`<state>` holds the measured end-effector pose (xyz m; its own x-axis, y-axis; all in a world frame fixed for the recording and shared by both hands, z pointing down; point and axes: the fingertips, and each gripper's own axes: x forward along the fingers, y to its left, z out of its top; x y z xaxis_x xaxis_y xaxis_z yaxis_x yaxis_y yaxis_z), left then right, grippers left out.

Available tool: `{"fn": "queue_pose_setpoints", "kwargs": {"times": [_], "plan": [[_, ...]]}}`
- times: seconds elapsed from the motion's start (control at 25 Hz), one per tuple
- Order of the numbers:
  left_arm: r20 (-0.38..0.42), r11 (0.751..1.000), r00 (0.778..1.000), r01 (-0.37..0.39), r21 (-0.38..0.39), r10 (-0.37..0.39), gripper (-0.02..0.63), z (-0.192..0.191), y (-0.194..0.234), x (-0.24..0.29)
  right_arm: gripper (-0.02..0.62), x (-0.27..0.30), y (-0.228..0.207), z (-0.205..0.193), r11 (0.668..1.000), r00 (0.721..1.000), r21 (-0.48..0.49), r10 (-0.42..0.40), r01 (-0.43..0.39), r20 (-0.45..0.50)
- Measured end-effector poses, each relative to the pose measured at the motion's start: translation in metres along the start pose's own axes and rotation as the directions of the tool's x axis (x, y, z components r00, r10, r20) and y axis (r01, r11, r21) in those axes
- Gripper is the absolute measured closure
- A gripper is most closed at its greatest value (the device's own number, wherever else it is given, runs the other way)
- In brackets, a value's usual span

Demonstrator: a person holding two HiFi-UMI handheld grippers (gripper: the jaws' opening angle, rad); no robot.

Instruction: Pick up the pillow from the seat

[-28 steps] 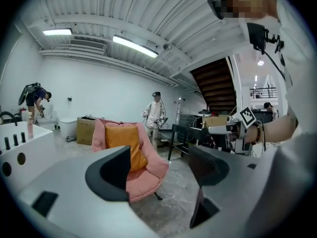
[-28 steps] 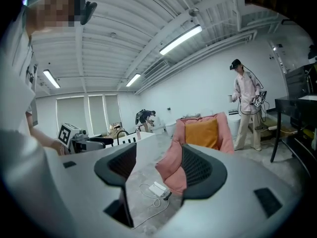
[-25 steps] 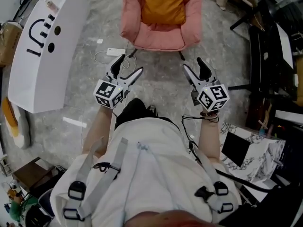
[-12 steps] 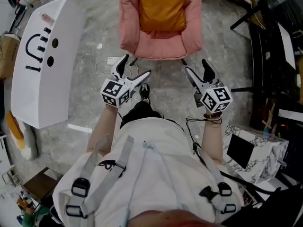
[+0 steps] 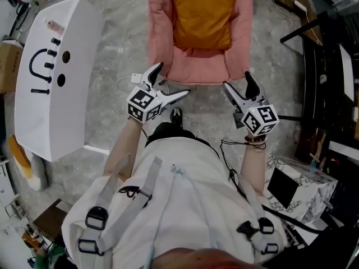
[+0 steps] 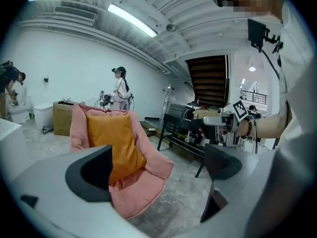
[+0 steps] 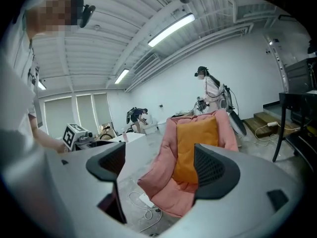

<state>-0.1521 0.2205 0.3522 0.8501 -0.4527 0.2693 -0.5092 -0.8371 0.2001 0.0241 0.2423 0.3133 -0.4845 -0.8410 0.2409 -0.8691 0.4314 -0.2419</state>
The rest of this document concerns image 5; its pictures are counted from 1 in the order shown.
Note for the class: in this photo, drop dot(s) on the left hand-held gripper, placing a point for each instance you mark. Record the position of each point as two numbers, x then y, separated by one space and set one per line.
143 104

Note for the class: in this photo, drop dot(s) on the person's white shirt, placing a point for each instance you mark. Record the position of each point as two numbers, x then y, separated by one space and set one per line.
179 206

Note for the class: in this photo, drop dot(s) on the white power adapter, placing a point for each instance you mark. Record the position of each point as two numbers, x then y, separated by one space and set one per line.
137 77

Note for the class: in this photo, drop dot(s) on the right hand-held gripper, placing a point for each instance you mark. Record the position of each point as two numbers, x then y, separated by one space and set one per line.
259 119

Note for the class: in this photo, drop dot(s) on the person's right forearm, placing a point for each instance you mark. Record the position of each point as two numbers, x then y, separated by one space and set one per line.
252 169

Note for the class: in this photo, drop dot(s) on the large cardboard box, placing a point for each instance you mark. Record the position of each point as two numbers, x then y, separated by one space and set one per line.
9 66

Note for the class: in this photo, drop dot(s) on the black table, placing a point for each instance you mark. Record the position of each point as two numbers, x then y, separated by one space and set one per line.
328 88

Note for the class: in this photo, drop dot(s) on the black curved faucet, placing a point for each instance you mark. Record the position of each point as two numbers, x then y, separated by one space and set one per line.
35 71

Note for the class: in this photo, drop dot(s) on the white paper sheet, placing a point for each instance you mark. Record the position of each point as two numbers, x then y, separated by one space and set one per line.
347 71

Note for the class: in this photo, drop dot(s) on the pink armchair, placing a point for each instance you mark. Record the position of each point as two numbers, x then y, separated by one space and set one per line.
196 66

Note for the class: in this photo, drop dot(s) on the person's left forearm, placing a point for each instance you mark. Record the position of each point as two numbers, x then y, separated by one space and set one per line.
126 147

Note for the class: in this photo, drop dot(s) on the brown wooden panel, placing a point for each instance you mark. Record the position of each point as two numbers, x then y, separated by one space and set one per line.
51 220

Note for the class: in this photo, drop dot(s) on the black faucet knob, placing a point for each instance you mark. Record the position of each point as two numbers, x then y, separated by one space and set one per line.
55 41
49 65
51 53

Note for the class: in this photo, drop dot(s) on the person's head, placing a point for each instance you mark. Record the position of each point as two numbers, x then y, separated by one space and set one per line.
202 259

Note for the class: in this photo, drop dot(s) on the person's shoe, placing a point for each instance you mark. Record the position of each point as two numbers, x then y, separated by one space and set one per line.
176 116

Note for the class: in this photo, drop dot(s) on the orange cushion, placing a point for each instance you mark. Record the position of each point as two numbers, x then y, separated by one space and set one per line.
203 13

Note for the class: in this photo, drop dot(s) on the pink bottle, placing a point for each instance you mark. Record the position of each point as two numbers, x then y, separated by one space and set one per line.
54 26

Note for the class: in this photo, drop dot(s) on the person's black shorts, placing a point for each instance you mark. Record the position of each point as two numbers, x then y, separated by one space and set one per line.
168 132

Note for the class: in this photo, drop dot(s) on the marble pattern cabinet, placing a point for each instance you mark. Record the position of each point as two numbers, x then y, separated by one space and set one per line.
308 189

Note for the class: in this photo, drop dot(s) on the white figurine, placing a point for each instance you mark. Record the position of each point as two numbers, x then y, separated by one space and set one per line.
323 79

